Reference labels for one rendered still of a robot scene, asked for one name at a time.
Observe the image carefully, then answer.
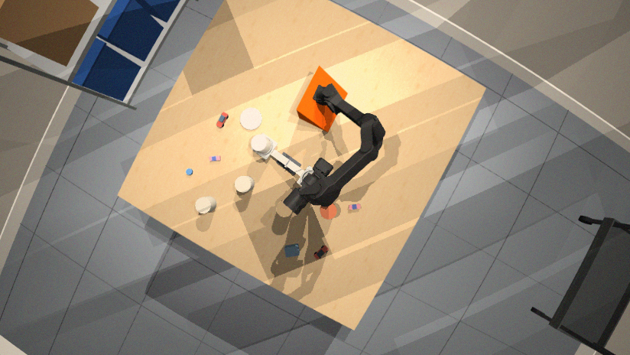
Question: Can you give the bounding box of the red toy car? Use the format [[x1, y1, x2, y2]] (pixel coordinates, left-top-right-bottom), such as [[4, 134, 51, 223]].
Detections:
[[216, 112, 228, 128], [314, 245, 329, 259]]

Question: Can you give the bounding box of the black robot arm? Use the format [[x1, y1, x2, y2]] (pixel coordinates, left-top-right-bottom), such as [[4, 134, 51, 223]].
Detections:
[[283, 83, 386, 215]]

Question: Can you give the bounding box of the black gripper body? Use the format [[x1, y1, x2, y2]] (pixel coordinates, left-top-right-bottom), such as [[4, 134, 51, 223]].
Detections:
[[314, 158, 333, 176]]

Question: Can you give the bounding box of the light blue box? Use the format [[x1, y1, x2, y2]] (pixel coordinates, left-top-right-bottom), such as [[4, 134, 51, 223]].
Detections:
[[284, 243, 300, 258]]

